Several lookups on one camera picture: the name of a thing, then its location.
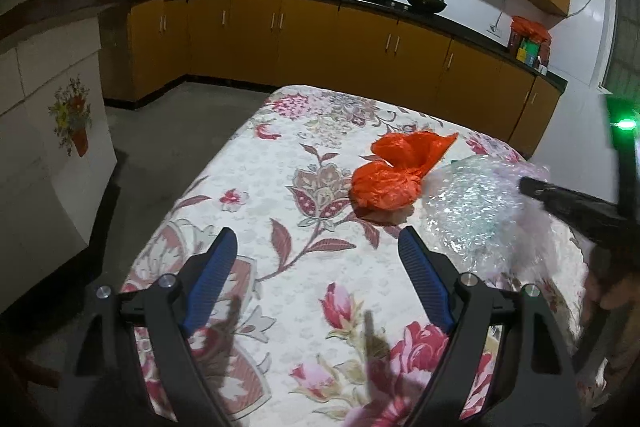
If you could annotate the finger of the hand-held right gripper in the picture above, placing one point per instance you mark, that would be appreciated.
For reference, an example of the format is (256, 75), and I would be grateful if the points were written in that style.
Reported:
(575, 212)

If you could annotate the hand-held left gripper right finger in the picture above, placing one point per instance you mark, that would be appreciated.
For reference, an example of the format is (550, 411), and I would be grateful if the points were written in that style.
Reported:
(425, 282)

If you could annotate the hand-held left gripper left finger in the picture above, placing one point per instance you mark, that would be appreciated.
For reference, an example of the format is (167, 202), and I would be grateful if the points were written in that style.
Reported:
(210, 287)

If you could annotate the clear bubble wrap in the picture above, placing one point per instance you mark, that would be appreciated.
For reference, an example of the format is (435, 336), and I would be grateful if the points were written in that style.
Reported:
(470, 207)

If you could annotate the red plastic bag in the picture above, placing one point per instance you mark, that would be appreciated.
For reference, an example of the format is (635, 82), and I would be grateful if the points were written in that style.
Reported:
(385, 189)

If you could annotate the person's right hand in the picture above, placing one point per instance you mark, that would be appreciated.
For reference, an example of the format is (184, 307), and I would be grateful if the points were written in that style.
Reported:
(597, 292)

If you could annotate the green box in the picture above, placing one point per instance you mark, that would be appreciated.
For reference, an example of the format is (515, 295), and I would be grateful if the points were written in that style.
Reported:
(526, 52)

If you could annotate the red bag on boxes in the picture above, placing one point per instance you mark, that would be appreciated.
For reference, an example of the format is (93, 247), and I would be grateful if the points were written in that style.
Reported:
(530, 28)

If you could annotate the floral tablecloth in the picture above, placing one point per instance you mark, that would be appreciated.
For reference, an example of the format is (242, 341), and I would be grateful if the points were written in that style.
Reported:
(310, 147)

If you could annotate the white cabinet with flower decal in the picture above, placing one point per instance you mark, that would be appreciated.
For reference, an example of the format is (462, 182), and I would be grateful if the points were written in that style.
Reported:
(45, 187)

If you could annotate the black kitchen countertop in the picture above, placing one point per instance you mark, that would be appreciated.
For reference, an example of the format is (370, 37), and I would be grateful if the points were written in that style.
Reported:
(470, 32)

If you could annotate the dark pot with lid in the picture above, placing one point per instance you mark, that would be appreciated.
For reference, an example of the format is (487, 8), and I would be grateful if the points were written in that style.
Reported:
(425, 1)

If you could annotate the wooden base cabinets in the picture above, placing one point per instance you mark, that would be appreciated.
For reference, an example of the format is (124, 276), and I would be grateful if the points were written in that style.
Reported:
(310, 42)

